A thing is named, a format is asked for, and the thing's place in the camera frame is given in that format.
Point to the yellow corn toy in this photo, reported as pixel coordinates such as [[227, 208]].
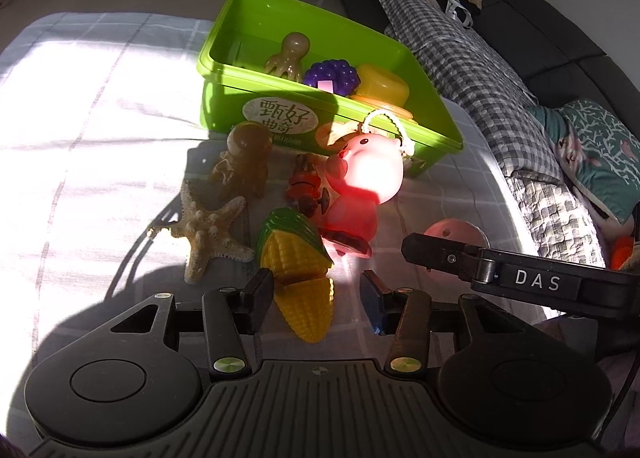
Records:
[[305, 298]]

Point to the green corn husk toy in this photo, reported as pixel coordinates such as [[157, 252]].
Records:
[[288, 237]]

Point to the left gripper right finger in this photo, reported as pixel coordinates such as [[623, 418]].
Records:
[[404, 314]]

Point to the grey checkered tablecloth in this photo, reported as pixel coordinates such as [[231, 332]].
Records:
[[100, 123]]

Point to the pink clear capsule ball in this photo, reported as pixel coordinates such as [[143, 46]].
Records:
[[454, 229]]

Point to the dark grey sofa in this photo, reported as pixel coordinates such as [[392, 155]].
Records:
[[551, 55]]

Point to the yellow toy pot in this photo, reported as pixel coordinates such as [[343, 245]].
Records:
[[380, 84]]

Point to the orange toy pot lid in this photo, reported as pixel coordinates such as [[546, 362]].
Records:
[[380, 104]]

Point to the pink card pack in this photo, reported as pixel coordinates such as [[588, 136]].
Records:
[[326, 86]]

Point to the pink pig toy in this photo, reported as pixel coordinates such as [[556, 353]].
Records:
[[365, 173]]

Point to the teal patterned pillow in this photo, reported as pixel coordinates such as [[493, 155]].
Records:
[[600, 158]]

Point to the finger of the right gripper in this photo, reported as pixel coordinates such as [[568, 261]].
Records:
[[581, 290]]

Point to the beige starfish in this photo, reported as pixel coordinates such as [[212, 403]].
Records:
[[208, 232]]

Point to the tan octopus toy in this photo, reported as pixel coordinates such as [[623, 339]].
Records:
[[288, 61]]

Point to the checkered sofa blanket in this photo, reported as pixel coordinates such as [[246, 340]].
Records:
[[465, 70]]

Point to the brown octopus toy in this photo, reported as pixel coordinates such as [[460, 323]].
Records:
[[243, 167]]

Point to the purple grape toy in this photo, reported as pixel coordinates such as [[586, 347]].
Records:
[[344, 77]]

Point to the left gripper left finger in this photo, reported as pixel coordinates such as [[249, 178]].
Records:
[[228, 313]]

